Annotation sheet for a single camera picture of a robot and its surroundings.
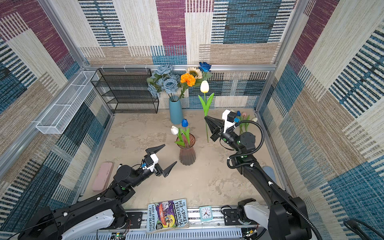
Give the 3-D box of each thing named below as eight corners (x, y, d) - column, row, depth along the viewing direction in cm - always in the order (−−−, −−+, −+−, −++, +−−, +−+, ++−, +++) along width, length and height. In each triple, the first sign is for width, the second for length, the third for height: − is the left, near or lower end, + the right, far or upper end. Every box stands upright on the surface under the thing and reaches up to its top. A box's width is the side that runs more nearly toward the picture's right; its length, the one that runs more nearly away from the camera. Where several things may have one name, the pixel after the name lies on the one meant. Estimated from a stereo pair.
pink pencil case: (93, 191, 84) (91, 190, 82) (101, 164, 94) (99, 162, 92) (107, 190, 85) (105, 188, 82) (113, 163, 95) (112, 161, 92)
